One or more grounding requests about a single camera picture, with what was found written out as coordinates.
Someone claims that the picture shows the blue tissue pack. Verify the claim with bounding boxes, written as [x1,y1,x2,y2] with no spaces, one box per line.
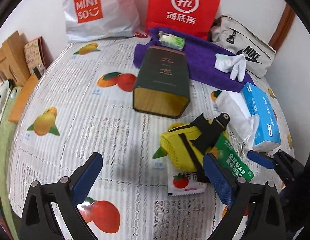
[241,82,281,152]

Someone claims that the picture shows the green fruit snack packet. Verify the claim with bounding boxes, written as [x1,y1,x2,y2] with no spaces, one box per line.
[211,134,254,182]

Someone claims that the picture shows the yellow mesh pouch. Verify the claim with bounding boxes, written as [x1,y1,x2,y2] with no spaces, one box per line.
[159,113,230,174]

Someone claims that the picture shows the white tomato sachet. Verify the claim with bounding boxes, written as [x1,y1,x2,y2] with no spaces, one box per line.
[167,163,207,197]

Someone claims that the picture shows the white cloth glove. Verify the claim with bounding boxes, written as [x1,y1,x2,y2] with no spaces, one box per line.
[215,54,246,82]

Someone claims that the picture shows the green tissue pack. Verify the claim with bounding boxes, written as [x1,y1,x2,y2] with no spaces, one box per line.
[158,31,185,51]

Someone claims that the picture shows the green cloth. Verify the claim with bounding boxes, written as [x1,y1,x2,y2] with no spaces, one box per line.
[0,87,22,239]

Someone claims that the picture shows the purple towel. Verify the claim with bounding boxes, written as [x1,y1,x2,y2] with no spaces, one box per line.
[133,27,254,92]

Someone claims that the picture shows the fruit print tablecloth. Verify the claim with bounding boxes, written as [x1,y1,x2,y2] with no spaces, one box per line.
[7,38,223,239]

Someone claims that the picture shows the dark green tea tin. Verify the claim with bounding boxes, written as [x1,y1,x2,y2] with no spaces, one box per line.
[133,46,190,119]

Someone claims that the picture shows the beige Nike waist bag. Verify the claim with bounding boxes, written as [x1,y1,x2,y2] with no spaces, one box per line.
[210,15,276,78]

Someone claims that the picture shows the wooden chair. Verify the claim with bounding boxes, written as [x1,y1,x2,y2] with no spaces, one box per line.
[0,31,38,124]

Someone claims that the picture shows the brown patterned box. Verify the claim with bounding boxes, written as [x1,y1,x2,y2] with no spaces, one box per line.
[23,36,47,75]

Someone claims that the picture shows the red Haidilao paper bag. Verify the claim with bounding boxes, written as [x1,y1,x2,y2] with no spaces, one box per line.
[146,0,221,40]

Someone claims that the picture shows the white Miniso plastic bag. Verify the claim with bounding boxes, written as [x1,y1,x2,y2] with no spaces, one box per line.
[63,0,140,42]

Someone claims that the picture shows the brown wooden door frame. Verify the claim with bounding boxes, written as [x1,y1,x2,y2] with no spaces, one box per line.
[268,4,296,51]

